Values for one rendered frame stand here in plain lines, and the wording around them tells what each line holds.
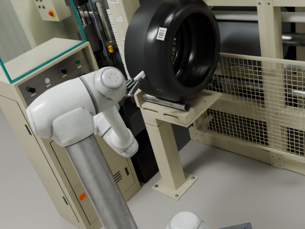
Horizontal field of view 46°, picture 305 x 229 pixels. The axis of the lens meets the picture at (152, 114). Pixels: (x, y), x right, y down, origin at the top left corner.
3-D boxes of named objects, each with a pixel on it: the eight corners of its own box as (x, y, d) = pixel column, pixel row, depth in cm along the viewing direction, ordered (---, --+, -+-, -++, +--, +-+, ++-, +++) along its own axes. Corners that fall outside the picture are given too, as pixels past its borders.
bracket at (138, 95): (137, 107, 226) (132, 93, 220) (175, 77, 247) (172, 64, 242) (140, 107, 223) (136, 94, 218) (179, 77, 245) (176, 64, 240)
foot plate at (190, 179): (151, 188, 285) (150, 186, 284) (172, 167, 300) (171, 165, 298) (177, 201, 267) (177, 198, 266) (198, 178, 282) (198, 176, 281)
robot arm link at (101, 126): (95, 106, 177) (115, 124, 177) (73, 126, 170) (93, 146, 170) (100, 97, 167) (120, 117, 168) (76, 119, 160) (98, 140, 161)
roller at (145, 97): (142, 92, 223) (147, 93, 226) (140, 99, 223) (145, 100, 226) (186, 102, 200) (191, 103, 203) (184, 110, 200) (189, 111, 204)
